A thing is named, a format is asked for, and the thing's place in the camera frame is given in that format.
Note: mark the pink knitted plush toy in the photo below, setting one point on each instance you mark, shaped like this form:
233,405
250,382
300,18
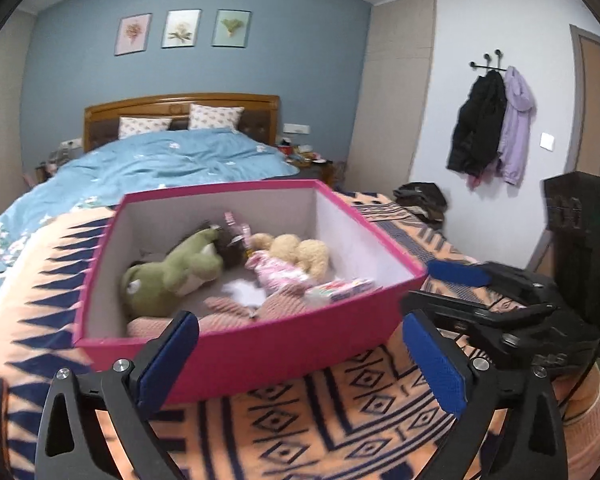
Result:
280,310

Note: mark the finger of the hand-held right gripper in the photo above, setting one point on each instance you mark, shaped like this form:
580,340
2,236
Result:
455,272
430,305

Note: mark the green dinosaur plush toy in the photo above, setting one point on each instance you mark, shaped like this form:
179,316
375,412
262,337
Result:
180,270

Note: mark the purple jacket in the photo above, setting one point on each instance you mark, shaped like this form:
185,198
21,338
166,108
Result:
517,125

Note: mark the blue floral duvet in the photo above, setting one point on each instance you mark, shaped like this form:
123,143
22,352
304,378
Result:
155,160

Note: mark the white light switch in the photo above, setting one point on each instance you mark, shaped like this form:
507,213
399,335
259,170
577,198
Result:
548,141

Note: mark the framed pink flower picture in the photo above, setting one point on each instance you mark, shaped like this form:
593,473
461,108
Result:
132,34

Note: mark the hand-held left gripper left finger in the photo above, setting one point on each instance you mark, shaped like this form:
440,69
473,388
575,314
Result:
167,360

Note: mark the black wall coat rack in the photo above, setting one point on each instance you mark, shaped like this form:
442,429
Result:
500,53

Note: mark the cluttered bedside table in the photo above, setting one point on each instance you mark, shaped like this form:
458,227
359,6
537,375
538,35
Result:
60,155
305,152

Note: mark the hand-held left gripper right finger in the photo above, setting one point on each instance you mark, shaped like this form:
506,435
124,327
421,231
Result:
432,360

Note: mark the orange patterned blanket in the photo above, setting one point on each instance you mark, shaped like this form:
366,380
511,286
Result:
330,425

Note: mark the wooden headboard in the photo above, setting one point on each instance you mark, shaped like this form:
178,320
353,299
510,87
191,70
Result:
180,105

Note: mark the dark brown plush toy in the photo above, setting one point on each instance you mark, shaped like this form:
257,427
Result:
228,252

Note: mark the pink hanging garment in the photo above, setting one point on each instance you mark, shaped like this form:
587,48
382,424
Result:
476,178

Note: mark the white dotted pillow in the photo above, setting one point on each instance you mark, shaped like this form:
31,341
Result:
142,126
214,116

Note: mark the framed green plant picture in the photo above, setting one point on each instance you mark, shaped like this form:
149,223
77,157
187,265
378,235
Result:
231,28

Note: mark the black coat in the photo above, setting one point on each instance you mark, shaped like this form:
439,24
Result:
475,125

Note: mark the pink cardboard box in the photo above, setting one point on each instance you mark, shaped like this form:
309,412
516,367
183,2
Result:
260,355

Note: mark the framed white flower picture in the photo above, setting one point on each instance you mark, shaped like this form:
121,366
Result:
181,28

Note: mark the white wall socket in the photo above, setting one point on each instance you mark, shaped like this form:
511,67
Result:
296,128
71,142

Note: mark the wooden door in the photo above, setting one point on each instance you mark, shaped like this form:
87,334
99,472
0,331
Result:
590,110

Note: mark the beige teddy bear plush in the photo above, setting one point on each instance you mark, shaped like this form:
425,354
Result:
300,255

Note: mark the pile of dark clothes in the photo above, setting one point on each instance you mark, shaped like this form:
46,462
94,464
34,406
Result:
422,200

